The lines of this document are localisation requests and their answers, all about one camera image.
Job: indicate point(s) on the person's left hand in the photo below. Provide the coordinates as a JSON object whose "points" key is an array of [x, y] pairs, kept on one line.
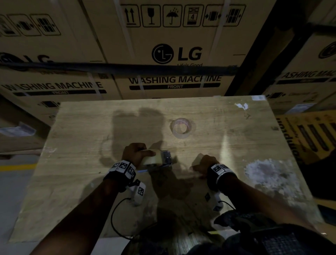
{"points": [[134, 153]]}

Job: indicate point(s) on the person's left forearm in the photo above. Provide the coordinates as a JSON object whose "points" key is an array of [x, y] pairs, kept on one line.
{"points": [[76, 218]]}

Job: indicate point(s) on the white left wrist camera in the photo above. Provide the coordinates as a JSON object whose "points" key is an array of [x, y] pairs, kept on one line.
{"points": [[137, 193]]}

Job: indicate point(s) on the person's right hand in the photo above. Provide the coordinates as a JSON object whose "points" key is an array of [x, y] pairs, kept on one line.
{"points": [[207, 164]]}

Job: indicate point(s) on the white shipping label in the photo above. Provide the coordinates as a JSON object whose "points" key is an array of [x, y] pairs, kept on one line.
{"points": [[299, 108]]}

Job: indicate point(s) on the dark metal rack upright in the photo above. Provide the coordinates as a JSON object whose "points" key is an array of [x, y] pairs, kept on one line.
{"points": [[270, 39]]}

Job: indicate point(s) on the small white sticker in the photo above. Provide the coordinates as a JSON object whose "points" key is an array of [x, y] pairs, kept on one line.
{"points": [[258, 97]]}

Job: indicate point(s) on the clear plastic document pouch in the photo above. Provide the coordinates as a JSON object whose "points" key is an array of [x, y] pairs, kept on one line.
{"points": [[18, 130]]}

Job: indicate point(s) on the white paper scrap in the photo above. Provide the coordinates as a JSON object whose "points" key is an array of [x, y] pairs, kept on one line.
{"points": [[241, 106]]}

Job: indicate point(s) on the blue tape dispenser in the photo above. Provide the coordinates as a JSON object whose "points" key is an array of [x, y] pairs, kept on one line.
{"points": [[166, 159]]}

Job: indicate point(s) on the yellow black printed carton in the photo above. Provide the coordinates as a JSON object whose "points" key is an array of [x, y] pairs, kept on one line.
{"points": [[307, 134]]}

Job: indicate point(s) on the person's right forearm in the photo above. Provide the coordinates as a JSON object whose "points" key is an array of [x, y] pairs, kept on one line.
{"points": [[265, 202]]}

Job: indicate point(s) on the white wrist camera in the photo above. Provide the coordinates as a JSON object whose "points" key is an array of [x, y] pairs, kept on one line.
{"points": [[137, 193], [214, 201]]}

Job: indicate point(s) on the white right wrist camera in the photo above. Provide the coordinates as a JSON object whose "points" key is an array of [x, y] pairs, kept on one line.
{"points": [[214, 201]]}

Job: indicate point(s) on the plain brown cardboard box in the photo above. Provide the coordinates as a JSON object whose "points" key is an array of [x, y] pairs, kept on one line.
{"points": [[18, 142]]}

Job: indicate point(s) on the clear tape roll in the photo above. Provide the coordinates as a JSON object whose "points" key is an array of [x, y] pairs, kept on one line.
{"points": [[151, 157]]}

